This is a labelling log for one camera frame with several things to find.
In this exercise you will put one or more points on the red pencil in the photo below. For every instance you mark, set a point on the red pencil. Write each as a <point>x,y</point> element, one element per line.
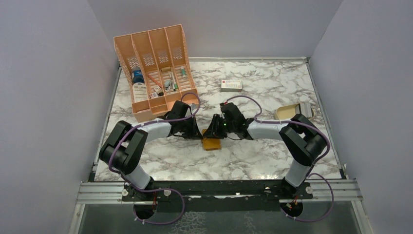
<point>155,81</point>

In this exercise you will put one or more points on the beige oval tray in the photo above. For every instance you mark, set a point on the beige oval tray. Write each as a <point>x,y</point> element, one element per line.
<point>286,112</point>

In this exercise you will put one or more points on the white small card box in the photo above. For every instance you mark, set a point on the white small card box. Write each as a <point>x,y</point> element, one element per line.
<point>231,86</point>

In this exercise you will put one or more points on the white label sheet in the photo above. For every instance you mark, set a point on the white label sheet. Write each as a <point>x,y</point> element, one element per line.
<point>139,92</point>

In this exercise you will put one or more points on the green white marker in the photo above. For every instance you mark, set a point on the green white marker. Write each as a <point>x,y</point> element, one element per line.
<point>183,73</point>

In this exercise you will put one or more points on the metal binder clip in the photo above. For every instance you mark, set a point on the metal binder clip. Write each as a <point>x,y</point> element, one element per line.
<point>168,84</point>

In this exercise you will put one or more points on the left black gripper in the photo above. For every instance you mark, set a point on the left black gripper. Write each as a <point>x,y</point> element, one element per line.
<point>195,133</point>

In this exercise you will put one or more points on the blue tape roll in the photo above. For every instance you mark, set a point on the blue tape roll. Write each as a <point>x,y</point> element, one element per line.
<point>137,76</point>

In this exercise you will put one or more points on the stack of grey cards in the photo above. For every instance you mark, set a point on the stack of grey cards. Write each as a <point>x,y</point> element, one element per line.
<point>305,109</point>

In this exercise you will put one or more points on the yellow leather card holder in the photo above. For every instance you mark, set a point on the yellow leather card holder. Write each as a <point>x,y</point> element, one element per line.
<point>210,141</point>

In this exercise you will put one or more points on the peach plastic desk organizer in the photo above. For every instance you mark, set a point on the peach plastic desk organizer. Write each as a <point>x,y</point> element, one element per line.
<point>150,51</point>

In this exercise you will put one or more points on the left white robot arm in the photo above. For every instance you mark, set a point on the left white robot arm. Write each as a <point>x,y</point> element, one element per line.
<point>124,146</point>

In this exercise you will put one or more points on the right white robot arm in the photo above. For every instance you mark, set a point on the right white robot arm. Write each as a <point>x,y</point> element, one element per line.
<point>304,141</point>

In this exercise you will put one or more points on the small brown eraser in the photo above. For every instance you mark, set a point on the small brown eraser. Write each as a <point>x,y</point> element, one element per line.
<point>166,69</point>

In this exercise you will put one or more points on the black mounting base bar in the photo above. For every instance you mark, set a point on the black mounting base bar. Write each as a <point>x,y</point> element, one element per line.
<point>214,195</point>

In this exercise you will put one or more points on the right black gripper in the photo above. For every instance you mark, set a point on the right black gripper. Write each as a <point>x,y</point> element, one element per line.
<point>213,131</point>

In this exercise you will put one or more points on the aluminium frame rail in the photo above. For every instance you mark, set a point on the aluminium frame rail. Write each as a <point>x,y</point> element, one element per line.
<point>111,192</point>

